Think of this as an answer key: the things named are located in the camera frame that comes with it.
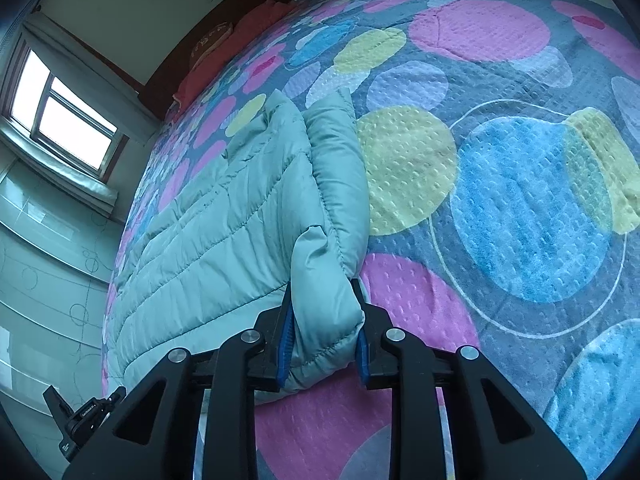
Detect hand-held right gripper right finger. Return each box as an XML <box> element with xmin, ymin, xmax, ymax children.
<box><xmin>350</xmin><ymin>277</ymin><xmax>587</xmax><ymax>480</ymax></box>

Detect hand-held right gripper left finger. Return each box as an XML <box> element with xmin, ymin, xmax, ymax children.
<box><xmin>62</xmin><ymin>287</ymin><xmax>297</xmax><ymax>480</ymax></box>

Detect light green puffer jacket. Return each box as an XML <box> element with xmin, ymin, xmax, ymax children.
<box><xmin>102</xmin><ymin>87</ymin><xmax>371</xmax><ymax>406</ymax></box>

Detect frosted glass wardrobe doors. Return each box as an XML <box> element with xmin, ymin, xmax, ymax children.
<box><xmin>0</xmin><ymin>160</ymin><xmax>126</xmax><ymax>461</ymax></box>

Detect circle patterned bed quilt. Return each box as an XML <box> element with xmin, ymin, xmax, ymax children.
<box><xmin>100</xmin><ymin>0</ymin><xmax>640</xmax><ymax>480</ymax></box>

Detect white curtain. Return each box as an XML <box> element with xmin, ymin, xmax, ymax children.
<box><xmin>22</xmin><ymin>14</ymin><xmax>161</xmax><ymax>122</ymax></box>
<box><xmin>0</xmin><ymin>120</ymin><xmax>119</xmax><ymax>213</ymax></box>

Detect wooden framed window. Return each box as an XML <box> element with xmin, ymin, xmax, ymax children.
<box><xmin>0</xmin><ymin>45</ymin><xmax>123</xmax><ymax>186</ymax></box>

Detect dark wooden headboard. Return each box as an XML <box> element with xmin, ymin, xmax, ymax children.
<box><xmin>137</xmin><ymin>0</ymin><xmax>301</xmax><ymax>121</ymax></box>

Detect brown printed pillow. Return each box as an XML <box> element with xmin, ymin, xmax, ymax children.
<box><xmin>189</xmin><ymin>21</ymin><xmax>235</xmax><ymax>68</ymax></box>

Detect red pillow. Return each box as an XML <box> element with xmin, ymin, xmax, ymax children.
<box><xmin>172</xmin><ymin>0</ymin><xmax>296</xmax><ymax>111</ymax></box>

